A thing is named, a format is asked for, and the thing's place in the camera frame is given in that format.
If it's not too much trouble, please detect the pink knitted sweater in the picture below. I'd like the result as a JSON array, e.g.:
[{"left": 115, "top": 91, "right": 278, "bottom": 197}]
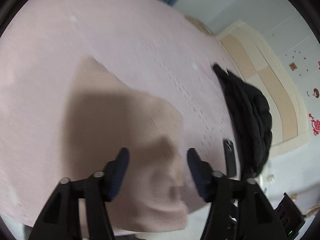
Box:
[{"left": 60, "top": 57, "right": 188, "bottom": 232}]

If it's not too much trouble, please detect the black smartphone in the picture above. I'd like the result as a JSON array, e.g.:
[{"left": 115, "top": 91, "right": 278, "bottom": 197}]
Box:
[{"left": 223, "top": 139, "right": 237, "bottom": 178}]

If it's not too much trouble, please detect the red wall sticker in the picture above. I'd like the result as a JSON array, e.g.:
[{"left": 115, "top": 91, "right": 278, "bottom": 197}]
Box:
[{"left": 306, "top": 87, "right": 319, "bottom": 137}]

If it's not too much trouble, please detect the pink bed with patterned sheet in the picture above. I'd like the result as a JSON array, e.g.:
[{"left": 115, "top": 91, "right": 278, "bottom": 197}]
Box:
[{"left": 1, "top": 0, "right": 236, "bottom": 232}]

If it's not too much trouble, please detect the black puffer jacket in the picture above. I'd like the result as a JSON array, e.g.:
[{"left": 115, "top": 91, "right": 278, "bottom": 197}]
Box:
[{"left": 212, "top": 64, "right": 272, "bottom": 179}]

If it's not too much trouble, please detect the cream wooden headboard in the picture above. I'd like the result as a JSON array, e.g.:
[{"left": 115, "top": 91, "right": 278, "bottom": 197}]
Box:
[{"left": 216, "top": 20, "right": 310, "bottom": 157}]

